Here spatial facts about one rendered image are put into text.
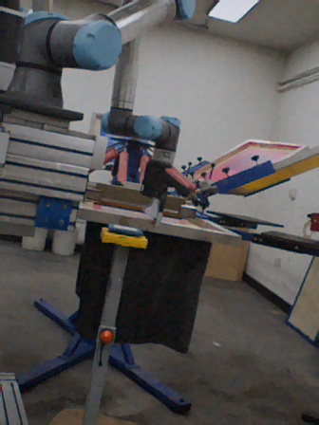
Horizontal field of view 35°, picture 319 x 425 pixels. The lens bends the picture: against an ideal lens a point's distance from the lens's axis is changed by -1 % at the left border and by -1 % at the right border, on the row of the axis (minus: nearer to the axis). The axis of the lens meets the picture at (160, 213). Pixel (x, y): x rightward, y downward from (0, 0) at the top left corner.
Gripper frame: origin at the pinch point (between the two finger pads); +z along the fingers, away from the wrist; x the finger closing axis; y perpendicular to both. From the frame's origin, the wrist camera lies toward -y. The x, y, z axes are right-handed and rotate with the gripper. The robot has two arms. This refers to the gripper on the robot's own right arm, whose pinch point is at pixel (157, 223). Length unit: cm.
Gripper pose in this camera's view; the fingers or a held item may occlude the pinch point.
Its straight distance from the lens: 172.1
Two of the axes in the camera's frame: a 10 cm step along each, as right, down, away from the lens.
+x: 1.4, 1.0, -9.8
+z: -1.9, 9.8, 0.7
